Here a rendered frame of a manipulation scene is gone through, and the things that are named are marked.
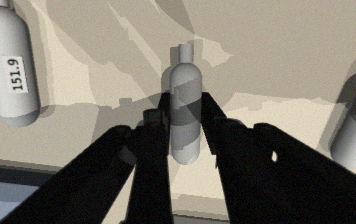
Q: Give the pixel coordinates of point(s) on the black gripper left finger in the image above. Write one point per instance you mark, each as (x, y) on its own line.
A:
(84, 190)

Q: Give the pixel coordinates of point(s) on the blue-grey open tray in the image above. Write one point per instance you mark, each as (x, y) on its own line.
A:
(16, 186)

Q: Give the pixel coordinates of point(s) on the grey gas cylinder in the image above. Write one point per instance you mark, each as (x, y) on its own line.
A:
(343, 150)
(19, 105)
(185, 107)

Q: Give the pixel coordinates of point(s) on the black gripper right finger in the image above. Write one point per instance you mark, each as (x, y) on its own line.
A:
(303, 183)

